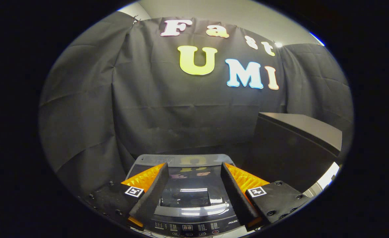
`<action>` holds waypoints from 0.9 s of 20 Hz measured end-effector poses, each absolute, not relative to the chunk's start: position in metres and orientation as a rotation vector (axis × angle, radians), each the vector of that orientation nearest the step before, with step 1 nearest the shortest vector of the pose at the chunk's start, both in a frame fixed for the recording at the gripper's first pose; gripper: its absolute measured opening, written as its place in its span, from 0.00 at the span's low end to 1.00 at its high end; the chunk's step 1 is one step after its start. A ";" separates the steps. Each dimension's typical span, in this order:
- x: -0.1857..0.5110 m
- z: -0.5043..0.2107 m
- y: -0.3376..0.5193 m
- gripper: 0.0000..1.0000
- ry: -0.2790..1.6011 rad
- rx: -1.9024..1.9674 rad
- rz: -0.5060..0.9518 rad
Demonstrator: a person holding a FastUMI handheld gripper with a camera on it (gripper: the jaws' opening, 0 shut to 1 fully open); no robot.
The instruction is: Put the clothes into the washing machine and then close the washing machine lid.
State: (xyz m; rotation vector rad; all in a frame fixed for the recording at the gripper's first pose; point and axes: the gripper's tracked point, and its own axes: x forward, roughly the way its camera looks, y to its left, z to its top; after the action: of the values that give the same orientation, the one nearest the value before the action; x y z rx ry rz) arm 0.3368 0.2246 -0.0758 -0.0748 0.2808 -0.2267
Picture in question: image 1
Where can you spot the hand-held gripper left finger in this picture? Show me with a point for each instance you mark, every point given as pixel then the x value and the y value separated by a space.
pixel 153 195

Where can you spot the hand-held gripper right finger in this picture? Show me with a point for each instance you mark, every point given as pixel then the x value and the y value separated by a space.
pixel 236 195

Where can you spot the dark washing machine lid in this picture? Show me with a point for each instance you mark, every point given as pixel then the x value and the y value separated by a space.
pixel 188 198

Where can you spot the dark grey washing machine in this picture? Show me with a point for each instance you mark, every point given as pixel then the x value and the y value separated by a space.
pixel 194 227

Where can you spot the silver cabinet with black top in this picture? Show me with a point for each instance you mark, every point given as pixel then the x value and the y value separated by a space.
pixel 290 148

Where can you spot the black backdrop cloth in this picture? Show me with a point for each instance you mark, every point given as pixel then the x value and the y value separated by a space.
pixel 148 115

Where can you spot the ceiling light panel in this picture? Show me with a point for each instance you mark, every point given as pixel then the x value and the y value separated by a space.
pixel 278 44
pixel 317 38

